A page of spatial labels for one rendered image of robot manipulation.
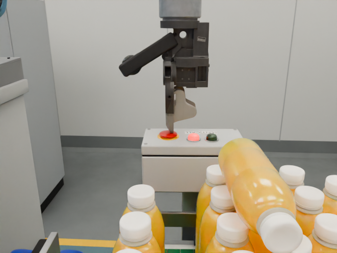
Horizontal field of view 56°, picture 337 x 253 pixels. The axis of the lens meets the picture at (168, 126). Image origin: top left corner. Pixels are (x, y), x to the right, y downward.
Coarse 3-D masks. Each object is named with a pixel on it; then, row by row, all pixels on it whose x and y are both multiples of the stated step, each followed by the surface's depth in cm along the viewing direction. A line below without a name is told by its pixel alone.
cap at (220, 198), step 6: (216, 186) 46; (222, 186) 46; (216, 192) 45; (222, 192) 45; (228, 192) 45; (216, 198) 44; (222, 198) 43; (228, 198) 43; (216, 204) 44; (222, 204) 44; (228, 204) 44
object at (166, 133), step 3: (162, 132) 63; (165, 132) 63; (168, 132) 63; (174, 132) 63; (159, 135) 63; (162, 135) 62; (165, 135) 62; (168, 135) 62; (171, 135) 62; (174, 135) 62
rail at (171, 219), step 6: (162, 216) 59; (168, 216) 59; (174, 216) 59; (180, 216) 59; (186, 216) 59; (192, 216) 59; (168, 222) 59; (174, 222) 59; (180, 222) 59; (186, 222) 59; (192, 222) 59
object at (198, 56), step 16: (176, 32) 56; (192, 32) 56; (208, 32) 55; (176, 48) 56; (192, 48) 57; (176, 64) 55; (192, 64) 55; (208, 64) 55; (176, 80) 57; (192, 80) 57
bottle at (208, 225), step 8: (208, 208) 46; (216, 208) 45; (232, 208) 45; (208, 216) 45; (216, 216) 44; (200, 224) 47; (208, 224) 45; (216, 224) 44; (200, 232) 47; (208, 232) 45; (200, 240) 47; (208, 240) 45; (200, 248) 48
